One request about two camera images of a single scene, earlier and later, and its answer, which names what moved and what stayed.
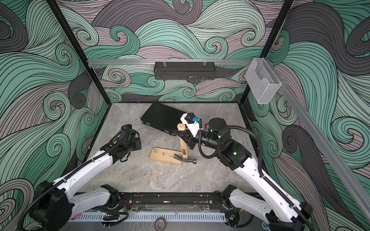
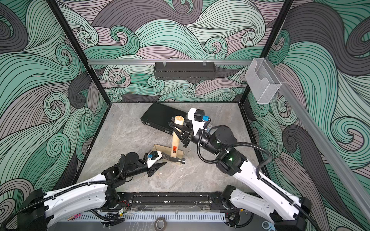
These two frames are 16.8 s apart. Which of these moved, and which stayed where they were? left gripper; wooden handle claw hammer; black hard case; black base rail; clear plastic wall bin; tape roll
Moved: left gripper; wooden handle claw hammer
Stayed: clear plastic wall bin; black hard case; tape roll; black base rail
